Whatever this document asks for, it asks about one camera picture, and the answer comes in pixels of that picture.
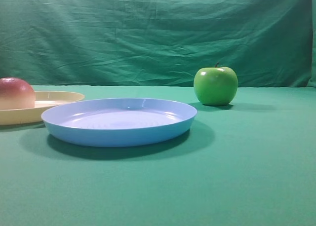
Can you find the green backdrop cloth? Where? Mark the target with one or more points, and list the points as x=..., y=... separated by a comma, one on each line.
x=268, y=43

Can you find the green table cloth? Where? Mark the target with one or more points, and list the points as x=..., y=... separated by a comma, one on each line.
x=252, y=163

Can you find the yellow plastic plate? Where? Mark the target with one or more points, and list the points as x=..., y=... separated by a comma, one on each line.
x=44, y=100

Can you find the green apple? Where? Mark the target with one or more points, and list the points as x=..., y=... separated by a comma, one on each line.
x=215, y=86

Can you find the blue plastic plate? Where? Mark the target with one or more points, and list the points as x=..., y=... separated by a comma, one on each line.
x=119, y=122

